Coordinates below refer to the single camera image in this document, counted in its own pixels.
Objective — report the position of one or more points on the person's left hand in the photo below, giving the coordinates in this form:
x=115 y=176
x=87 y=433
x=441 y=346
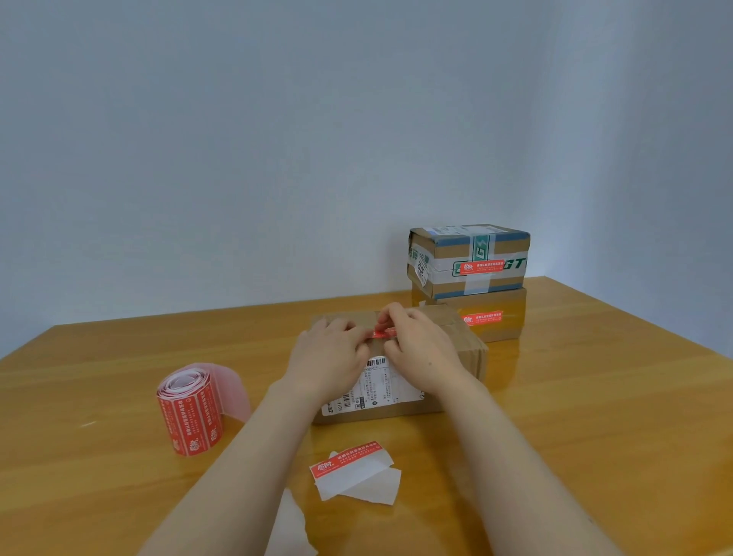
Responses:
x=326 y=366

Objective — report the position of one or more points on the person's right hand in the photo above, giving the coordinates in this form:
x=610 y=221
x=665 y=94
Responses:
x=429 y=355

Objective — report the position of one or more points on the single red label paper sticker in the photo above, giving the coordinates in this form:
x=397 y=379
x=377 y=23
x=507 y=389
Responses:
x=483 y=318
x=482 y=267
x=381 y=332

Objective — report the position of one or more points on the wide cardboard box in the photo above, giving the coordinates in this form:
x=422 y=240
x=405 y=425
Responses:
x=401 y=409

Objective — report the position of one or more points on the cardboard box with torn tape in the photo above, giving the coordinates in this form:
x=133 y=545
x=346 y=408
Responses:
x=512 y=315

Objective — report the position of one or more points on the box with green GT tape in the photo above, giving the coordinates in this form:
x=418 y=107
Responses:
x=452 y=246

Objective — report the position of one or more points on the roll of red stickers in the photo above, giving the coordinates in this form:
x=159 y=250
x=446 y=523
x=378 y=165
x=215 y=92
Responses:
x=189 y=418

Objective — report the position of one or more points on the person's left forearm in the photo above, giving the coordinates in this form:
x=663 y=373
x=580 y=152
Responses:
x=235 y=487

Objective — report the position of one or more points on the person's right forearm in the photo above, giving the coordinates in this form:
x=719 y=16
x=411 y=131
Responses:
x=521 y=481

